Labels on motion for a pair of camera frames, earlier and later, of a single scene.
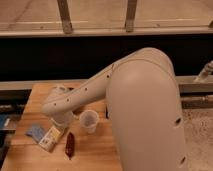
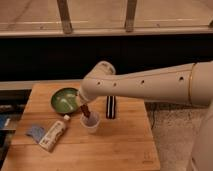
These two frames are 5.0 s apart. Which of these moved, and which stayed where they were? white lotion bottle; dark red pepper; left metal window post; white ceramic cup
Moved: dark red pepper
Stayed: white lotion bottle; left metal window post; white ceramic cup
